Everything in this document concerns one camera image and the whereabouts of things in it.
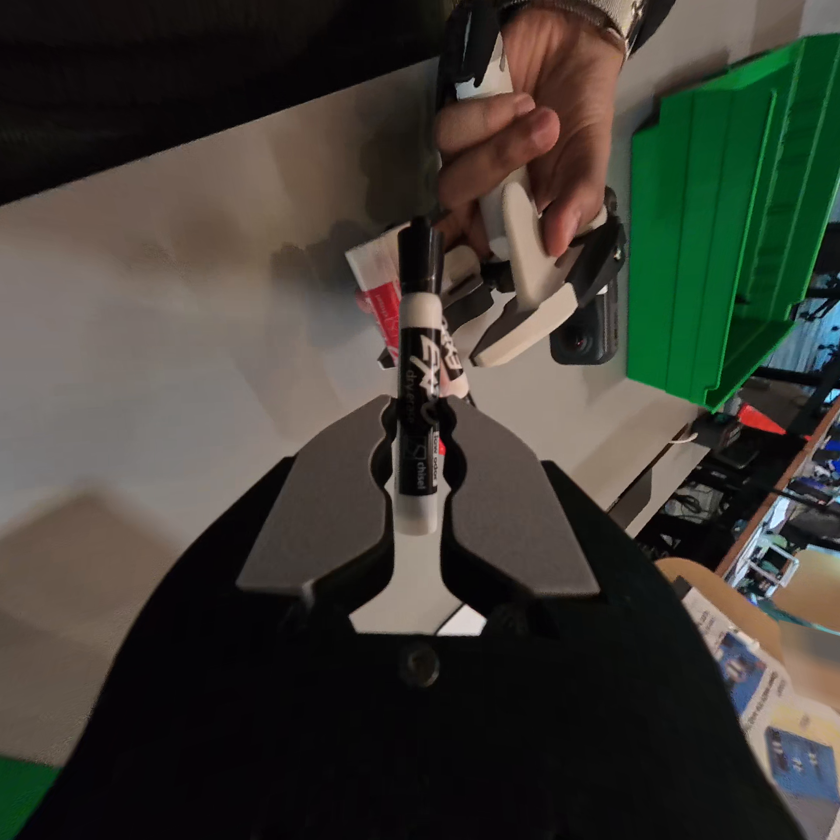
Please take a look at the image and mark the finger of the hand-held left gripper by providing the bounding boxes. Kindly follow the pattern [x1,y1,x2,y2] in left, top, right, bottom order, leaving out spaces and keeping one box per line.
[470,287,581,368]
[441,248,503,329]

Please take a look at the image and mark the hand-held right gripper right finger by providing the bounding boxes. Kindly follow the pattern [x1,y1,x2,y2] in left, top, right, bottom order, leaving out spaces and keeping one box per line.
[441,399,602,599]

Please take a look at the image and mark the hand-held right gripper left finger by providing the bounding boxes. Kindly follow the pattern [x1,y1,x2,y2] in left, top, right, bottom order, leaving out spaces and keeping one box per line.
[235,395,396,595]

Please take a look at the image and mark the red dry erase marker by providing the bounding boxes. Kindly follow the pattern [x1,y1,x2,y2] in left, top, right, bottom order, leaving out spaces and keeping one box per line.
[346,238,403,368]

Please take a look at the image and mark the person's left forearm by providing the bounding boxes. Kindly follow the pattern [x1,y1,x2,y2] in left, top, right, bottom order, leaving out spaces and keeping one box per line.
[502,0,673,60]

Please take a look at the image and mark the person's left hand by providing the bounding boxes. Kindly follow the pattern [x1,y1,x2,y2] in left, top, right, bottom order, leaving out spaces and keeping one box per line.
[434,7,624,258]

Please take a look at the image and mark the green plastic bin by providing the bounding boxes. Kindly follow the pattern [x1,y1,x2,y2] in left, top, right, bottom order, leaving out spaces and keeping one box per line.
[626,33,840,413]
[0,755,63,840]

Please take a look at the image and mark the tan wooden board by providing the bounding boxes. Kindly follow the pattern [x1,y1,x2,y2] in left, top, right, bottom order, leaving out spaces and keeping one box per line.
[655,556,785,647]

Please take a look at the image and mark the orange cone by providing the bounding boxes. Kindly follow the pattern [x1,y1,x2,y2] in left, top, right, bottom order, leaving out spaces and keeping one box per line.
[737,403,787,438]

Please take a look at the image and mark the silver wristwatch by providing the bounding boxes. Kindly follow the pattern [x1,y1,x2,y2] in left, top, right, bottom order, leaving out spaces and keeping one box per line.
[617,0,652,59]

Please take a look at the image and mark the printed paper sheets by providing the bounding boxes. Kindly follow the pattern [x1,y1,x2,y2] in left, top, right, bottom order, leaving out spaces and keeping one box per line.
[681,586,840,824]

